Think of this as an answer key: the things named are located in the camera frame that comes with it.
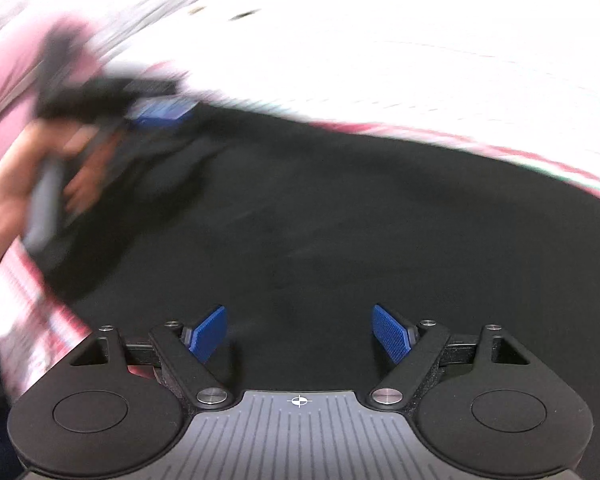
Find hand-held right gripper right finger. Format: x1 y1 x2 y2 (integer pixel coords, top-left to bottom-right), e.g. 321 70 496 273
371 304 533 406

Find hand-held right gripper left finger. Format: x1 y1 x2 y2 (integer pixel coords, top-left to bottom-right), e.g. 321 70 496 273
67 305 231 406

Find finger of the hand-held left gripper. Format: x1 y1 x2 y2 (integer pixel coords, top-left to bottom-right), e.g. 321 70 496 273
122 96 197 130

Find black pants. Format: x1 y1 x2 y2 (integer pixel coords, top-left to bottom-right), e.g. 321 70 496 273
22 75 600 411

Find person's left hand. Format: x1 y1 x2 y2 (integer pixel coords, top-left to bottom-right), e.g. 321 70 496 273
0 122 112 246

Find pink pillow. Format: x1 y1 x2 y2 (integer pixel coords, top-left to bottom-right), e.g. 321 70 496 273
0 17 106 136

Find patterned pink green blanket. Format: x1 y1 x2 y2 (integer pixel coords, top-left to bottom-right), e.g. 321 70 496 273
0 0 600 403

